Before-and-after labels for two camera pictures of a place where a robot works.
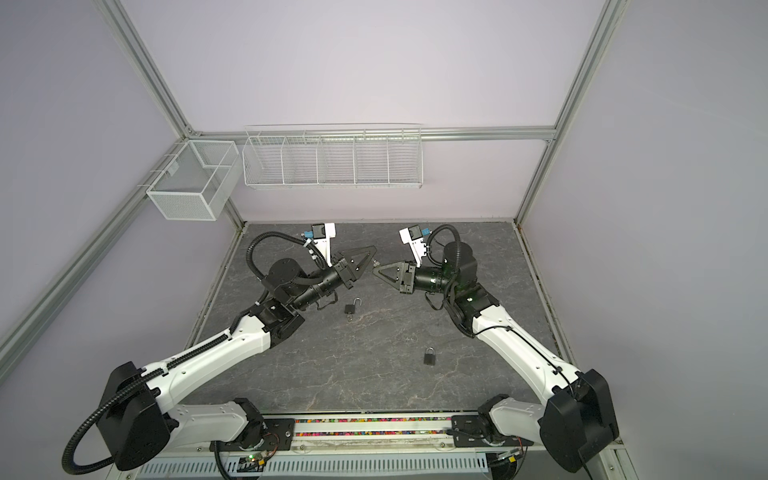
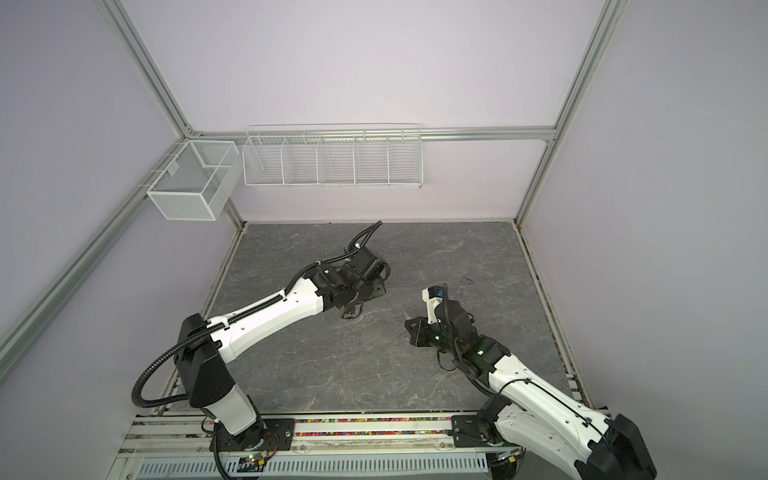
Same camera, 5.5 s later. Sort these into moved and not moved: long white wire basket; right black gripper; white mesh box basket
Moved: right black gripper
Not moved: long white wire basket; white mesh box basket
